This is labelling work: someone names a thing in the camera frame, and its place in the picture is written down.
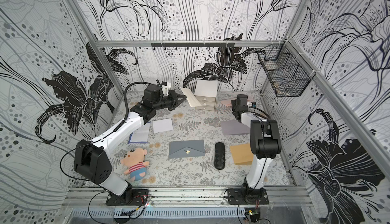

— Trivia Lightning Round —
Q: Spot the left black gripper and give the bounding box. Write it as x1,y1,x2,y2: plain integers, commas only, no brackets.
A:
150,88,185,110

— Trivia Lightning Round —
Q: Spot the cream letter paper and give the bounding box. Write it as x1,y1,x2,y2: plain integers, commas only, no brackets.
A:
180,88,201,107

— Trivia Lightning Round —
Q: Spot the pink envelope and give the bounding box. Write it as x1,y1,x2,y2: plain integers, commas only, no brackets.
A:
220,96,254,107

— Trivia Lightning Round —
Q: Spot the tan kraft envelope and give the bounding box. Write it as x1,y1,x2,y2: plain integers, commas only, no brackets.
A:
230,143,254,165

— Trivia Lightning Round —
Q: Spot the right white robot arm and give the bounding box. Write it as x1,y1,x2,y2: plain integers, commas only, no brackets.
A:
231,94,282,196

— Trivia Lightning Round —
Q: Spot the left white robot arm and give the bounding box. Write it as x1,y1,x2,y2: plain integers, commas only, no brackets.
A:
74,83,186,202

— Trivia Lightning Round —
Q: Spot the dark grey envelope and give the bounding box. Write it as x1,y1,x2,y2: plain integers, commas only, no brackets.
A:
168,140,205,159

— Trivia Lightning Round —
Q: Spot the white mini drawer box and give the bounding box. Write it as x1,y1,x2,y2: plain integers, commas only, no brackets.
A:
195,80,218,111

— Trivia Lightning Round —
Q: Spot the black remote control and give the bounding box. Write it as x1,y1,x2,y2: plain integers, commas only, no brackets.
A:
214,142,225,170

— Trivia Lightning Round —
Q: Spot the pig plush toy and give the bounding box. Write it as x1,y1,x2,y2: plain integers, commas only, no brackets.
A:
120,148,149,182

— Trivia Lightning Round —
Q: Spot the black wall bar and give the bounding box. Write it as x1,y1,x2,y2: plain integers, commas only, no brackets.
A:
151,42,236,47

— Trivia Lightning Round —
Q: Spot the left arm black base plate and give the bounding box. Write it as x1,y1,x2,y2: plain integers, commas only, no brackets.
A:
106,189,149,206

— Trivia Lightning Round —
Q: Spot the black wire basket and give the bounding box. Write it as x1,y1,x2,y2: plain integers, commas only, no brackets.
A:
257,43,311,98

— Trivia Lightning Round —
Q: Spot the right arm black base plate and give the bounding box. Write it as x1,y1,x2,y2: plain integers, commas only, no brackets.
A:
223,188,269,205

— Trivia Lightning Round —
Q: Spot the white slotted cable duct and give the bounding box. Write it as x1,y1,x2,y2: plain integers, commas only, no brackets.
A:
71,207,245,219

